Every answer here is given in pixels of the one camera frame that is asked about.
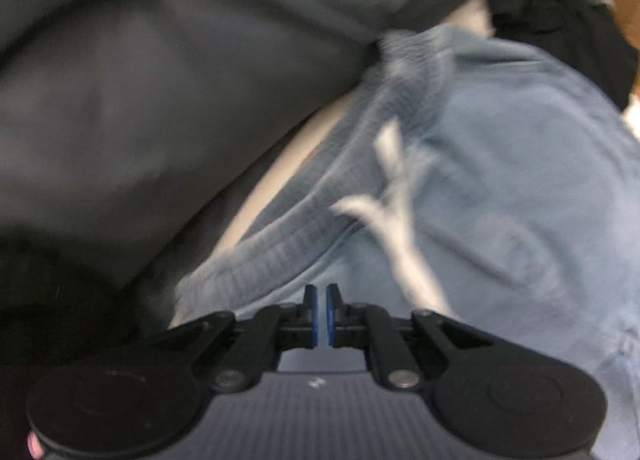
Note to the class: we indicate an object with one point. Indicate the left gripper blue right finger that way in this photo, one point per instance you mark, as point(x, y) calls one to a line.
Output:
point(336, 315)

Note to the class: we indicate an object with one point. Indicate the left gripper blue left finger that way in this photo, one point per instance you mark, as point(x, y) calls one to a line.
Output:
point(309, 315)

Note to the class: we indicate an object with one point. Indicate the light blue denim jeans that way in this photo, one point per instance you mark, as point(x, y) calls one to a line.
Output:
point(450, 199)

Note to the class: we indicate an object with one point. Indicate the cream bear print bedsheet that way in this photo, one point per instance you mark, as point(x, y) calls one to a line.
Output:
point(280, 179)

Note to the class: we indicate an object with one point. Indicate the dark grey duvet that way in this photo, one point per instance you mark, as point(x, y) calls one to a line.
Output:
point(121, 119)

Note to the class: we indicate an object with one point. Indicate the black garment pile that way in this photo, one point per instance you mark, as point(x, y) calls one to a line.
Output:
point(581, 35)

